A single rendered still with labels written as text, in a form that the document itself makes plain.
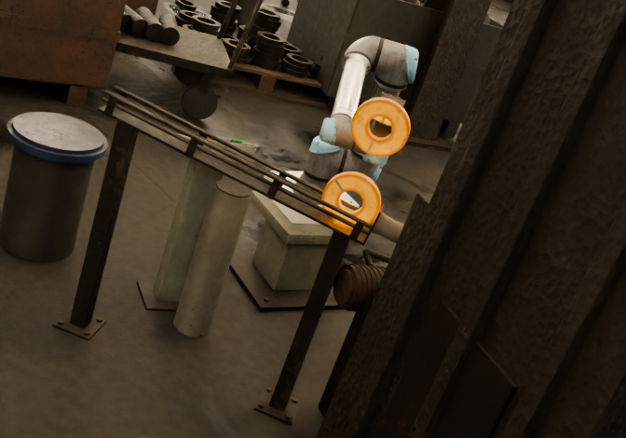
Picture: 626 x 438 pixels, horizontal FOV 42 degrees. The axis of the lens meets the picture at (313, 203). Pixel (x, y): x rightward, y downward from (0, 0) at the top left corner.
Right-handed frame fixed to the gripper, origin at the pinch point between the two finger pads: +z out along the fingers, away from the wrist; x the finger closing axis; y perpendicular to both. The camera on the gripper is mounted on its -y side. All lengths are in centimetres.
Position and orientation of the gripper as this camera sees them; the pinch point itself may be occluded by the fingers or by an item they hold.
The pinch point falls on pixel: (383, 120)
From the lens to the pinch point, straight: 215.8
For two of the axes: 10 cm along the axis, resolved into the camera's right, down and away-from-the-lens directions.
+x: 9.3, 3.7, -0.7
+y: 3.6, -9.2, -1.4
